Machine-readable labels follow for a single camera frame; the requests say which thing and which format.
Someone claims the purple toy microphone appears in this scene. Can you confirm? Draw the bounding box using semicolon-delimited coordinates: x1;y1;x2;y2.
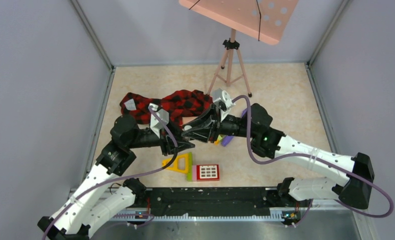
221;109;247;147

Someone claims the pink music stand tripod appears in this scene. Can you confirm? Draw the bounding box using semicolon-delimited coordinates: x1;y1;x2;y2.
207;28;253;98

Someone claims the mannequin hand with painted nails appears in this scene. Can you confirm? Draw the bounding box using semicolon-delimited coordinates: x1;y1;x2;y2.
182;116;198;127

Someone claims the red black plaid shirt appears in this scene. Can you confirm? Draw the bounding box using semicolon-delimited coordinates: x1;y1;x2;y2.
119;89;213;126

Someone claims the nail polish bottle grey cap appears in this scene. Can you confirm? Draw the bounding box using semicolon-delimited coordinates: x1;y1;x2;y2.
183;125;192;131

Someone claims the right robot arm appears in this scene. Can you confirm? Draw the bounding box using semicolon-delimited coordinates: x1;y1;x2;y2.
182;103;375;210

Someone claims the yellow triangle toy piece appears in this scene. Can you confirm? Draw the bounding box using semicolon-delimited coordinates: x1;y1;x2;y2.
166;152;192;175

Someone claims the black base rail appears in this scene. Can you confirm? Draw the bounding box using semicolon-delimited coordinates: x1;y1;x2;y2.
134;187;297;217

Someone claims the red window toy block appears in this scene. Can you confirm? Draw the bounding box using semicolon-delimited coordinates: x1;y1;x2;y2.
191;164;220;182

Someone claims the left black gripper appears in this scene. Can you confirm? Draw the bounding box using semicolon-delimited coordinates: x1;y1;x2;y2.
128;115;196;155

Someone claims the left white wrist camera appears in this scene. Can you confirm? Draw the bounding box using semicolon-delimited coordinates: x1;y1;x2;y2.
148;103;170;138

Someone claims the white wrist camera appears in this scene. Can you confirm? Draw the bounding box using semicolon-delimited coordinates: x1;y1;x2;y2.
211;88;236;121
148;103;170;138

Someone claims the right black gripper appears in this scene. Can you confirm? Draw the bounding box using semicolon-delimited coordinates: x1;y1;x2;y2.
182;104;256;144

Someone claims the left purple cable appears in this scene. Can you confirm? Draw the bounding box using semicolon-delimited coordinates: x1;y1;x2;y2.
41;105;179;240

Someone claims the pink perforated stand tray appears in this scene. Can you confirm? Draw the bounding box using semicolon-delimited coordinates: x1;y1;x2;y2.
178;0;299;45

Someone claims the green toy plate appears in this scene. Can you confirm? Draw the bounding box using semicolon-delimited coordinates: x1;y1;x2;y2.
186;152;193;182

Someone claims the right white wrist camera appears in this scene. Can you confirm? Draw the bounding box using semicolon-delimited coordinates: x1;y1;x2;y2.
211;88;236;121

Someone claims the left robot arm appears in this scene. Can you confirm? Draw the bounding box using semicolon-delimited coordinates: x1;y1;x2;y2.
37;114;195;240

